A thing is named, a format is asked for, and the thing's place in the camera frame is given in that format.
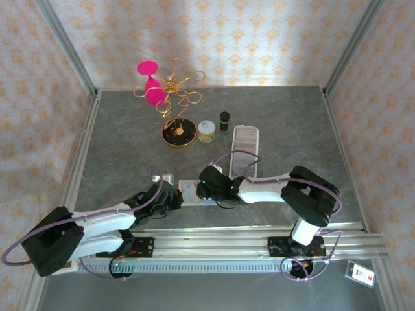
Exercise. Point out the aluminium frame post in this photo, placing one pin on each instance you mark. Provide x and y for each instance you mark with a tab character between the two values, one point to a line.
65	42
355	42

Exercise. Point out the small yellow jar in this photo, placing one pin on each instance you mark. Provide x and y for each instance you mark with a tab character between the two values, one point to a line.
206	129

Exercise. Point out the beige card holder wallet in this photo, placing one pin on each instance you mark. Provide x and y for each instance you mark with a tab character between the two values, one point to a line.
189	199

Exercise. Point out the clear plastic card tray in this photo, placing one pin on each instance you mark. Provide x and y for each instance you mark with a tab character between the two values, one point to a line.
244	142

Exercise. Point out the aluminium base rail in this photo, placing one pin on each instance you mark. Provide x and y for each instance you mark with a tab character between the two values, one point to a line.
210	246

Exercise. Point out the aluminium table edge rail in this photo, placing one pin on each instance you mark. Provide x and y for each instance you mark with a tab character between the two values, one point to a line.
83	136
341	145

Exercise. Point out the small black bottle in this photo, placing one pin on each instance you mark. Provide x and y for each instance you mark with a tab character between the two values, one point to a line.
224	121

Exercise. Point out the white credit card grey print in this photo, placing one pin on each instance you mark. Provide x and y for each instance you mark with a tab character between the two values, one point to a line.
189	188

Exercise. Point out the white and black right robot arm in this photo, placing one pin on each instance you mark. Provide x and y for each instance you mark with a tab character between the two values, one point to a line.
262	192

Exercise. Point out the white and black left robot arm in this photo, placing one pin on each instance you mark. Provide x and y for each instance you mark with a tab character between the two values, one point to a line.
103	222

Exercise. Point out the white label badge red mark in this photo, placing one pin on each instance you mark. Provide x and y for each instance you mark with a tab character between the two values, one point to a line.
360	273

